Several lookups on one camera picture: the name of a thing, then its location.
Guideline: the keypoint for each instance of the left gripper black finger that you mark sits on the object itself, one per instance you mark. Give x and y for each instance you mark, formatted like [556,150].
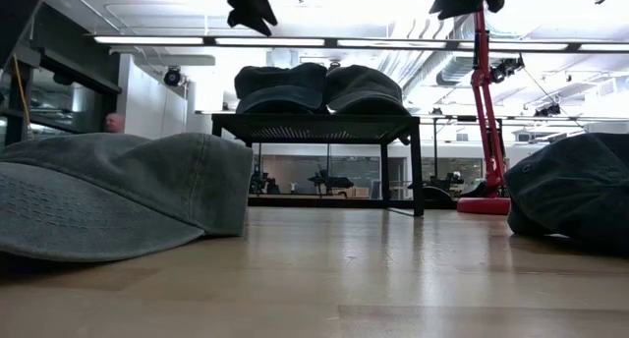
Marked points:
[237,4]
[260,14]

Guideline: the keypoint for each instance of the navy blue baseball cap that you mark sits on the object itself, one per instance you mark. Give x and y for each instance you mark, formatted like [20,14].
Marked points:
[280,80]

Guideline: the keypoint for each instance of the grey baseball cap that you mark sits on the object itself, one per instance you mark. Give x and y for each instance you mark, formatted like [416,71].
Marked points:
[363,87]
[123,190]

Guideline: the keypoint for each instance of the slate blue baseball cap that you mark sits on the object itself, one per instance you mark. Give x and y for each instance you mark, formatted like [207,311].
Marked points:
[565,195]

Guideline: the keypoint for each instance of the black ceiling track light cluster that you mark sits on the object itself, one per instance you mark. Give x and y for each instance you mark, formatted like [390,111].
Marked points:
[506,68]

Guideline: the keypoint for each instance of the black round ceiling spotlight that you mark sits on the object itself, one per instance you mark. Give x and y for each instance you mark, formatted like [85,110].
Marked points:
[173,76]
[335,63]

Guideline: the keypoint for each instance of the long overhead light bar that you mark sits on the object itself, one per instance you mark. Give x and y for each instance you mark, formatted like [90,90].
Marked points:
[147,40]

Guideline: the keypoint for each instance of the small black track light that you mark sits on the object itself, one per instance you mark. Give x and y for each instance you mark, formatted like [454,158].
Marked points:
[546,110]

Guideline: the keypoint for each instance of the black perforated metal rack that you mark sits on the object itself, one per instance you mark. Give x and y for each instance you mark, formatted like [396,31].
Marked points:
[319,127]

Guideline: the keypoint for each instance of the distant black robot station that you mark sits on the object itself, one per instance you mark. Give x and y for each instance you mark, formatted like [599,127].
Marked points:
[329,182]
[260,183]

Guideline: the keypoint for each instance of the person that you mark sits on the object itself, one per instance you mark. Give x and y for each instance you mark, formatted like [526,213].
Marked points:
[114,123]

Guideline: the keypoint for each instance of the red desk lamp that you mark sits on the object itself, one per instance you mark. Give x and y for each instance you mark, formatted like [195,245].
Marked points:
[484,206]

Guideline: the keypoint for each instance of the grey ceiling duct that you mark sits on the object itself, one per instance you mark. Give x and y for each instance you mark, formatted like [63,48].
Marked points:
[454,73]

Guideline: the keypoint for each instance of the black aluminium table frame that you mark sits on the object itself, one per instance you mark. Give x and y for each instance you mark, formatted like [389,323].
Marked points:
[319,203]

